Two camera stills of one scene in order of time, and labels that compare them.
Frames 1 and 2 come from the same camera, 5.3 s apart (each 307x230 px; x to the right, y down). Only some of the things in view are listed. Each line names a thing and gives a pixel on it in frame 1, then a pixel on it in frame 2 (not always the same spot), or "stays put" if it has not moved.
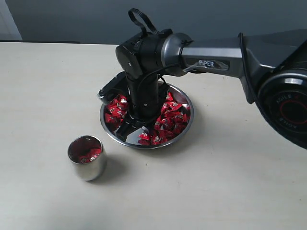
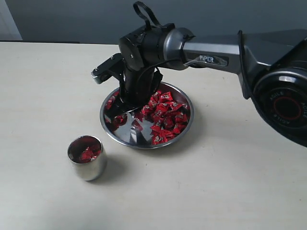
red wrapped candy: (169, 97) stays put
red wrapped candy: (160, 136) stays put
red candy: (143, 139) -> (120, 120)
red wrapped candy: (180, 118) stays put
